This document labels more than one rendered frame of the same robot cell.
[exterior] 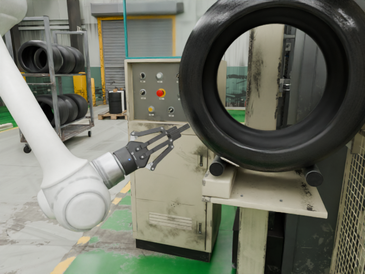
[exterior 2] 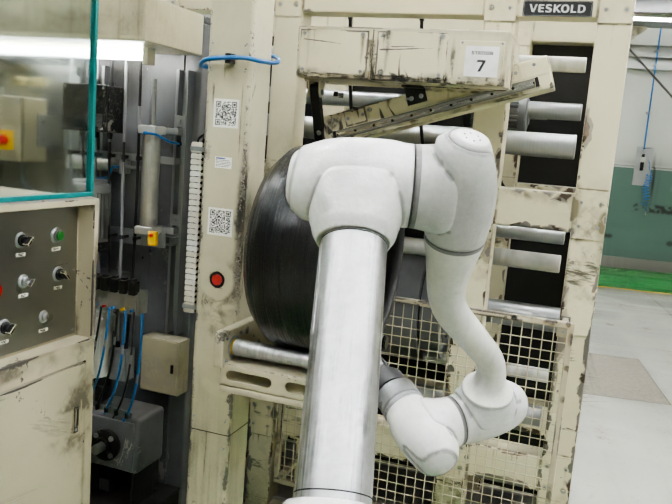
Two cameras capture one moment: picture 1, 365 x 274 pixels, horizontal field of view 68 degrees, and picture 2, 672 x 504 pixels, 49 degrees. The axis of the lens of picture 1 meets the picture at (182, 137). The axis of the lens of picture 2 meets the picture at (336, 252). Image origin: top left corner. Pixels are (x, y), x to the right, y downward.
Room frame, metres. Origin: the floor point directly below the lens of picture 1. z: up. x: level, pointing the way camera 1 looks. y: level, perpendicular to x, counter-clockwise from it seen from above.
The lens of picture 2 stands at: (0.79, 1.69, 1.46)
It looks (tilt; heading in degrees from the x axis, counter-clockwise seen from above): 9 degrees down; 272
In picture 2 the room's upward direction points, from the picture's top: 5 degrees clockwise
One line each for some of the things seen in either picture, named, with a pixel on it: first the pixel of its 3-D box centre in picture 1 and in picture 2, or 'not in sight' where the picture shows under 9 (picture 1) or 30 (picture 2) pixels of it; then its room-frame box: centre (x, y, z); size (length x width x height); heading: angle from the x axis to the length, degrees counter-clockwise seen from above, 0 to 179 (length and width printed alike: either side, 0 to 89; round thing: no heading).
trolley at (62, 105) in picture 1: (57, 87); not in sight; (4.50, 2.06, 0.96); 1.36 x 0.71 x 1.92; 172
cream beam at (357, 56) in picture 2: not in sight; (408, 60); (0.72, -0.54, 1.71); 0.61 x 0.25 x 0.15; 163
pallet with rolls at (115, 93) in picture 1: (118, 102); not in sight; (7.50, 1.79, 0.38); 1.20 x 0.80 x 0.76; 0
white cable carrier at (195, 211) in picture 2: not in sight; (198, 228); (1.26, -0.34, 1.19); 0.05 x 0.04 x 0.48; 73
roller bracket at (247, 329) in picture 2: not in sight; (252, 334); (1.09, -0.34, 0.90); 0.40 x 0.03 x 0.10; 73
